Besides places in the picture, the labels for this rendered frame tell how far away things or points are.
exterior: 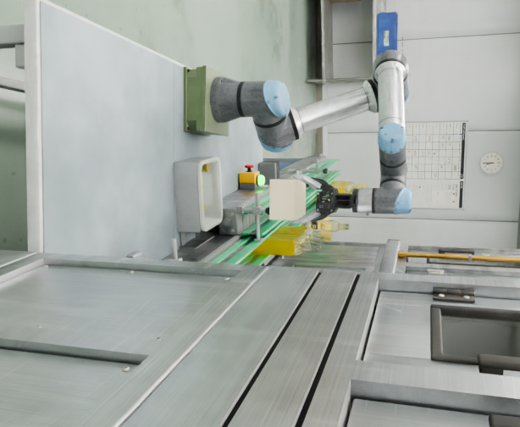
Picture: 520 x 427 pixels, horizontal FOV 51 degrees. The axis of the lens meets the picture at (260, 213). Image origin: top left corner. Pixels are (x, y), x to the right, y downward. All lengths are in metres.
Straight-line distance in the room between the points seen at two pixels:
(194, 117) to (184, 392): 1.29
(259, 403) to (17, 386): 0.27
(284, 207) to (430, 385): 1.09
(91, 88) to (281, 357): 0.90
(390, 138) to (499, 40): 6.30
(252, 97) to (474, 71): 6.13
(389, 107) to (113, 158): 0.79
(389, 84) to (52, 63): 0.97
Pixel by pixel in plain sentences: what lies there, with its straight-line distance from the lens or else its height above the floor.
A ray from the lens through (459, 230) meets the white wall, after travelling 7.92.
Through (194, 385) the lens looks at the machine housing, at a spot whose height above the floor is 1.28.
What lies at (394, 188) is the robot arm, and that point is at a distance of 1.60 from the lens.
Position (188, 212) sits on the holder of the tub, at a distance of 1.72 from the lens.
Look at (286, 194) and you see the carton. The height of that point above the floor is 1.11.
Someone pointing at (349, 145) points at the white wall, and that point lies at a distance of 7.80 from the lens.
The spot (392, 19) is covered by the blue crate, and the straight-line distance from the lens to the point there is 7.14.
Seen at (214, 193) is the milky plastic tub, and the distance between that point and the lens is 1.84.
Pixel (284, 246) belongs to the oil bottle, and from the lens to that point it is 1.92.
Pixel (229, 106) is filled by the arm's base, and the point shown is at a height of 0.89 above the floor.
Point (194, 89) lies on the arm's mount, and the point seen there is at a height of 0.79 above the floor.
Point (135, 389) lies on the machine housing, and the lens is 0.60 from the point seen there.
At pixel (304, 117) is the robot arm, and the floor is 1.10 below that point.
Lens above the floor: 1.50
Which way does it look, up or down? 17 degrees down
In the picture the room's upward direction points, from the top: 92 degrees clockwise
